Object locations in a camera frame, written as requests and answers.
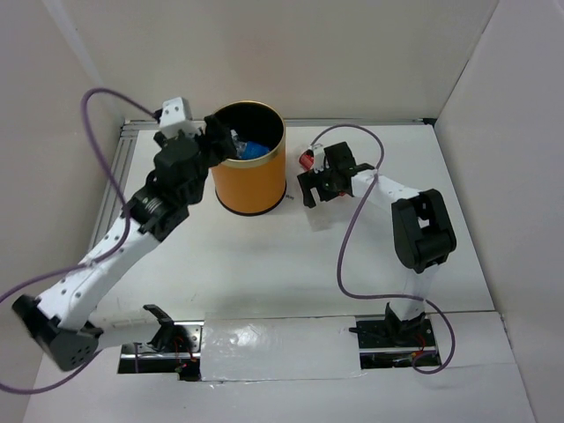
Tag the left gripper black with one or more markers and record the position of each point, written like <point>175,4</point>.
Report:
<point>222,147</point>

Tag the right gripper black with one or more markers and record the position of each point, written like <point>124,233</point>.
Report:
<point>309,180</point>

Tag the red label clear bottle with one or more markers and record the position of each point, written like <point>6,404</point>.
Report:
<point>307,160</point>

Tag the blue label clear bottle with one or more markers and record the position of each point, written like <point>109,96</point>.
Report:
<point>246,149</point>

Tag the clear bottle white cap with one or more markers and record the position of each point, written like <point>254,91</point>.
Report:
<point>321,217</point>

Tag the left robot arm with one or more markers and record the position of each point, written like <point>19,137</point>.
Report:
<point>58,319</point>

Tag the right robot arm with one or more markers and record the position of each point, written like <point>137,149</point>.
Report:
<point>423,236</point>

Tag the orange cylindrical bin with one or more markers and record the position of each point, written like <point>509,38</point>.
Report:
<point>253,187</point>

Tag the white tape patch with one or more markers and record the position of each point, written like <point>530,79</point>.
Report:
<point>287,349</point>

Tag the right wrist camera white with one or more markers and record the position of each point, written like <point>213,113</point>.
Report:
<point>318,158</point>

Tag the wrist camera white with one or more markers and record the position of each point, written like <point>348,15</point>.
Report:
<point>176,116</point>
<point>318,158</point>

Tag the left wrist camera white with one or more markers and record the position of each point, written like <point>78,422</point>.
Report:
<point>176,116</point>

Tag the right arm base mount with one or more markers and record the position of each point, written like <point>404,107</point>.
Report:
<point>378,349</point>

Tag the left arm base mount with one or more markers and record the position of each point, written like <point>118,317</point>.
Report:
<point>180,356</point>

